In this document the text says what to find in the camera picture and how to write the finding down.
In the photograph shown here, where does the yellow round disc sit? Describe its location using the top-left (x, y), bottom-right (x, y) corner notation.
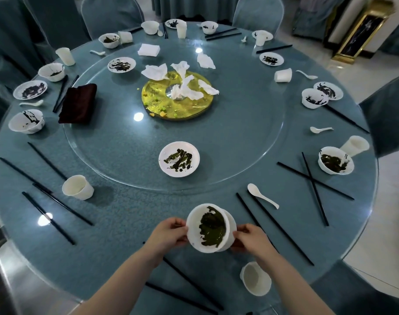
top-left (141, 70), bottom-right (214, 121)

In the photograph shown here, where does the person's right forearm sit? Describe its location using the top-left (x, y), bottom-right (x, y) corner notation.
top-left (260, 254), bottom-right (336, 315)

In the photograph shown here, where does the person's left hand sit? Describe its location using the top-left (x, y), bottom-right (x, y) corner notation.
top-left (145, 217), bottom-right (189, 265)

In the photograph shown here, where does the blue pleated table skirt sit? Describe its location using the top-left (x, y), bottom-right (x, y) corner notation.
top-left (151, 0), bottom-right (241, 23)

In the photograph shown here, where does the folded white napkin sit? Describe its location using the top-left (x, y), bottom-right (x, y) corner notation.
top-left (137, 43), bottom-right (161, 57)

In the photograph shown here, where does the round blue table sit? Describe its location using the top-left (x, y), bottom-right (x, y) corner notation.
top-left (0, 21), bottom-right (379, 315)

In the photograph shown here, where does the person's right hand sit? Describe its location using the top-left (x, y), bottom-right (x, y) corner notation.
top-left (231, 223), bottom-right (281, 265)

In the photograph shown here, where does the metal tray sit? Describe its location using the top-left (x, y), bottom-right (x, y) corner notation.
top-left (0, 226), bottom-right (84, 315)

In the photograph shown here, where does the blue covered chair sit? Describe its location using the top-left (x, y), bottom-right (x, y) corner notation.
top-left (80, 0), bottom-right (145, 40)
top-left (0, 0), bottom-right (56, 141)
top-left (359, 71), bottom-right (399, 158)
top-left (231, 0), bottom-right (285, 36)
top-left (21, 0), bottom-right (92, 51)
top-left (309, 260), bottom-right (399, 315)

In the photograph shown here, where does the blue draped curtain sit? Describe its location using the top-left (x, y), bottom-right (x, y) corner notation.
top-left (291, 0), bottom-right (348, 42)
top-left (378, 13), bottom-right (399, 58)

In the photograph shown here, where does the dark red cloth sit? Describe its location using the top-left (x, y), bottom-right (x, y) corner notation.
top-left (57, 83), bottom-right (98, 125)

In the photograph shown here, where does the round glass turntable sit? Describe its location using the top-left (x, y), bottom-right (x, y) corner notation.
top-left (62, 37), bottom-right (287, 193)

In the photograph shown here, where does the gold standing bin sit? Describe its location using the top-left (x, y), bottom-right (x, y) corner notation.
top-left (331, 0), bottom-right (396, 65)

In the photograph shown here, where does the crumpled white tissue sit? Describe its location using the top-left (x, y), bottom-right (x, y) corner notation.
top-left (141, 63), bottom-right (169, 81)
top-left (170, 74), bottom-right (204, 101)
top-left (196, 53), bottom-right (217, 70)
top-left (198, 79), bottom-right (220, 96)
top-left (170, 60), bottom-right (190, 79)

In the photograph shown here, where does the person's left forearm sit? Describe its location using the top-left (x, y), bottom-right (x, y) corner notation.
top-left (70, 251), bottom-right (164, 315)

